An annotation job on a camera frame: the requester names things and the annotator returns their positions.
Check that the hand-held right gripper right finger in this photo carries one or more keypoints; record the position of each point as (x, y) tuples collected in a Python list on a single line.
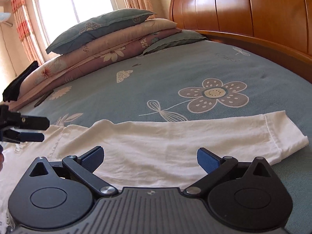
[(207, 159)]

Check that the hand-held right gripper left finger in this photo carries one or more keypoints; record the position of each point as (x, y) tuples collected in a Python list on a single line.
[(93, 159)]

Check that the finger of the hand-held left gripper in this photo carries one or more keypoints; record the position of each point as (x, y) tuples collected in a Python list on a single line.
[(26, 136), (34, 123)]

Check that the white printed long-sleeve shirt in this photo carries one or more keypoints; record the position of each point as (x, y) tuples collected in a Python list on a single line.
[(146, 136)]

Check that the person's left hand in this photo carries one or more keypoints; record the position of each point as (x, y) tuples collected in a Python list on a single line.
[(1, 158)]

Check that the black smartphone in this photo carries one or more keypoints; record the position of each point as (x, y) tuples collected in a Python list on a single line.
[(43, 98)]

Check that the black cloth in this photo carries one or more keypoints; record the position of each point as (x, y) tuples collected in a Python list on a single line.
[(19, 82)]

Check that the blue floral bed sheet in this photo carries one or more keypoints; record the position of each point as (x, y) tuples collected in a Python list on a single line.
[(170, 73)]

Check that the pink floral folded quilt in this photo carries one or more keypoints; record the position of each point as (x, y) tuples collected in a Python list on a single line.
[(109, 53)]

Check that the grey-blue floral pillow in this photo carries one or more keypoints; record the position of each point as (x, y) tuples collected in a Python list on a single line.
[(97, 26)]

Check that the flat grey-blue pillow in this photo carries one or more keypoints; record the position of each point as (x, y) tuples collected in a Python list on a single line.
[(175, 39)]

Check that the window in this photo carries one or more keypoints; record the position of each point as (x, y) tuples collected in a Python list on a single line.
[(78, 2)]

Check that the wooden headboard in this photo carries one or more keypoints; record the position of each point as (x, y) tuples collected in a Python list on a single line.
[(231, 4)]

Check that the wall air conditioner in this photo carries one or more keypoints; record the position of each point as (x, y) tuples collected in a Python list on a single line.
[(4, 18)]

